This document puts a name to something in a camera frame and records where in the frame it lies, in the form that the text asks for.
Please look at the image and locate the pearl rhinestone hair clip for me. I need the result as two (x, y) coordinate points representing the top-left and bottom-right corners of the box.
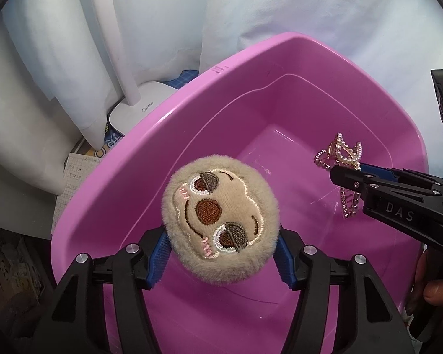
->
(314, 133), (362, 219)

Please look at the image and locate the beige plush sloth face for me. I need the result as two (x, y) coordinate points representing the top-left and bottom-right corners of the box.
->
(162, 155), (281, 285)

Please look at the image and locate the right hand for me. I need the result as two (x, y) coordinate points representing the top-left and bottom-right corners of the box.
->
(405, 248), (443, 324)

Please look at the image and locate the pink plastic bin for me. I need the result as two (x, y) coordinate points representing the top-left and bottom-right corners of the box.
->
(51, 33), (428, 353)

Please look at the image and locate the white desk lamp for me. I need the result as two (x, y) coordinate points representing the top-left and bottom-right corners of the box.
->
(92, 0), (176, 135)

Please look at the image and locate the white curtain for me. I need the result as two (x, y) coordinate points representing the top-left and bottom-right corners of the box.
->
(0, 0), (443, 238)

